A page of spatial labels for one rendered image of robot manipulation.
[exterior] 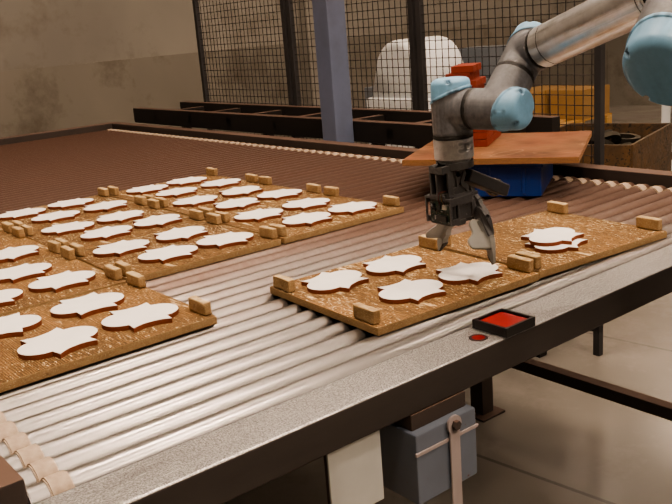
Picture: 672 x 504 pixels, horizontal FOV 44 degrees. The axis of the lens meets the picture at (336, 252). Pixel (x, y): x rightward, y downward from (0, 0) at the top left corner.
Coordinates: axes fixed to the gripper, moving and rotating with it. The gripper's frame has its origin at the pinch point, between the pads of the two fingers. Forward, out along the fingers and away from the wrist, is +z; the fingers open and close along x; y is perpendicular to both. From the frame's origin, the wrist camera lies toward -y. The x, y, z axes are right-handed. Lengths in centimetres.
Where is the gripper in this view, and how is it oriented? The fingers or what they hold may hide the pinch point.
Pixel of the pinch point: (468, 257)
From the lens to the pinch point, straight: 167.7
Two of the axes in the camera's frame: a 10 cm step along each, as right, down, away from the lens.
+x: 5.8, 1.8, -7.9
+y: -8.0, 2.5, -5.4
